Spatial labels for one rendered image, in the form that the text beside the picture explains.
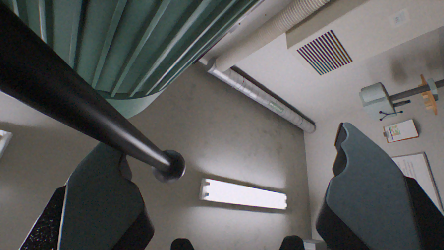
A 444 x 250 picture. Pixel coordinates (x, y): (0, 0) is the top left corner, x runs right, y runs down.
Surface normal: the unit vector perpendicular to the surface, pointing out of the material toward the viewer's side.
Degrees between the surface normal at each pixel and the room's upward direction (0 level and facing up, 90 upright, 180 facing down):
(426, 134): 90
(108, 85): 90
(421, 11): 90
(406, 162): 90
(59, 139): 180
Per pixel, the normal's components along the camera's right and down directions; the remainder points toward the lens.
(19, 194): 0.64, -0.27
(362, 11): -0.08, 0.91
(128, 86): 0.27, 0.95
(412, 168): -0.76, -0.32
